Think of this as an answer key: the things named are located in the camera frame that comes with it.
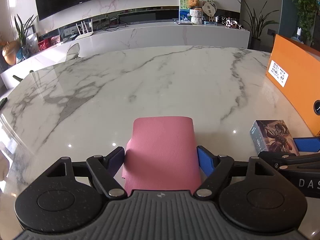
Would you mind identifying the black remote control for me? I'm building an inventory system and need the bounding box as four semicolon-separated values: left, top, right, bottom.
0;97;8;110

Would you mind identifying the brown teddy bear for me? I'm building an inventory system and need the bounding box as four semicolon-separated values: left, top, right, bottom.
187;0;200;9

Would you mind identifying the black toy vehicle model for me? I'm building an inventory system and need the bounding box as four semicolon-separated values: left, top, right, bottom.
223;17;242;29

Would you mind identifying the illustrated card box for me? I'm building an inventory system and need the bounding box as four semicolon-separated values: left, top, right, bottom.
249;120;299;156

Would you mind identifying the blue landscape picture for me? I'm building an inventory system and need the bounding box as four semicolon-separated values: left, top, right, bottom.
178;0;191;24

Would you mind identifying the hanging pothos plant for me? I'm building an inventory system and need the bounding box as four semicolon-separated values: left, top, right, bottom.
292;0;319;45

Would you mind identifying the white wifi router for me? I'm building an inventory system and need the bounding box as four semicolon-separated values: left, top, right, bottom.
75;19;94;40

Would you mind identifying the small white chair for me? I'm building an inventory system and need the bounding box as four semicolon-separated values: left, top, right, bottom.
65;43;80;61

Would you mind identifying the round paper fan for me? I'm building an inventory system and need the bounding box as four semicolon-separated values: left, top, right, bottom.
202;0;217;22

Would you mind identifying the orange cardboard box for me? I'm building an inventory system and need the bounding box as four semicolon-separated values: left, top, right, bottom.
266;35;320;137

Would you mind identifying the potted orchid plant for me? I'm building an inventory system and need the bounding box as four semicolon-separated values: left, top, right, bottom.
239;0;279;50

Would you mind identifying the golden acorn vase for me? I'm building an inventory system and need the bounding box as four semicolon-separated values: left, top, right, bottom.
2;46;19;66

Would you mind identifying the left potted green plant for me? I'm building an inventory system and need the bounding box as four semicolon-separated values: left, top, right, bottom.
14;15;36;63

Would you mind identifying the blue water jug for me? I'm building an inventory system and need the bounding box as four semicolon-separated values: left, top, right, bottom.
291;27;304;44

